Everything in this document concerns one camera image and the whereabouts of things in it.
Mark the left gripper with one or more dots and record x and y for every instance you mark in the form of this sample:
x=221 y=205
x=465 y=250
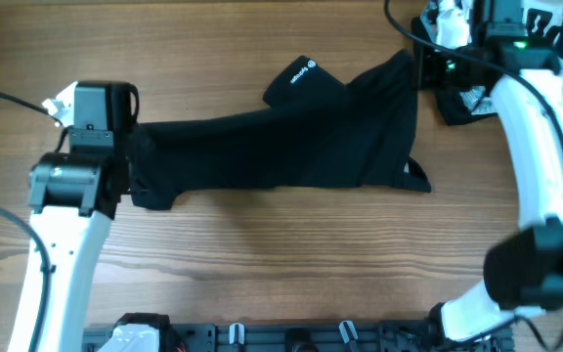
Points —
x=77 y=152

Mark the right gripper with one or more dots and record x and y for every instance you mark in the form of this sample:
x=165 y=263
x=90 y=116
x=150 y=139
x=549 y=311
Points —
x=428 y=58

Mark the black t-shirt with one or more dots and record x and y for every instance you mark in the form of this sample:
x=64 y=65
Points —
x=313 y=134

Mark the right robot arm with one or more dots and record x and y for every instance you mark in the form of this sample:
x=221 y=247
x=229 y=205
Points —
x=523 y=275

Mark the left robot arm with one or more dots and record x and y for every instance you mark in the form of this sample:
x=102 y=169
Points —
x=73 y=198

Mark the black folded garment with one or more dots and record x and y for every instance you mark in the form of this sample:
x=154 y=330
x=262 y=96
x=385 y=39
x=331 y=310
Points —
x=450 y=110

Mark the grey striped garment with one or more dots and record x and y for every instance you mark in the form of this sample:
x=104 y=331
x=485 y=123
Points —
x=474 y=100

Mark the white printed t-shirt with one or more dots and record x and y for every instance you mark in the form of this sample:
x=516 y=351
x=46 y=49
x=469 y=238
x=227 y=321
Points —
x=542 y=18

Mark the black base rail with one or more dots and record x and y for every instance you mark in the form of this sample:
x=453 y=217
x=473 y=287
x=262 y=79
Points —
x=387 y=336

